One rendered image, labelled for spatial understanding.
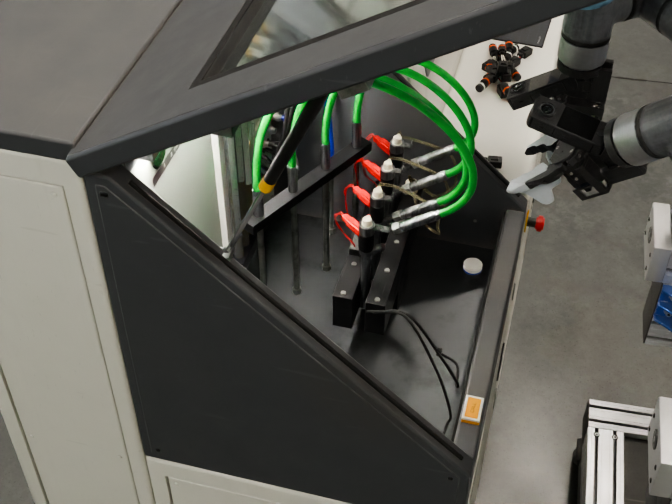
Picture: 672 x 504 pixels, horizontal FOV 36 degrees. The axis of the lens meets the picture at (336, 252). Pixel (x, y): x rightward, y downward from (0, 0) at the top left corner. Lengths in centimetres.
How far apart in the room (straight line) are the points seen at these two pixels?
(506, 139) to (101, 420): 103
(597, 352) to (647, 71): 155
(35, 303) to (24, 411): 32
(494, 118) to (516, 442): 100
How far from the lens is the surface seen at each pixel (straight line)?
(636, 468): 267
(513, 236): 206
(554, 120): 148
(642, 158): 144
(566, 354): 314
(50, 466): 208
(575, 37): 162
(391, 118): 204
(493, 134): 226
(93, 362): 174
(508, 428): 294
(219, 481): 189
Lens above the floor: 233
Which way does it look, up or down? 44 degrees down
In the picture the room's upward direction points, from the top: straight up
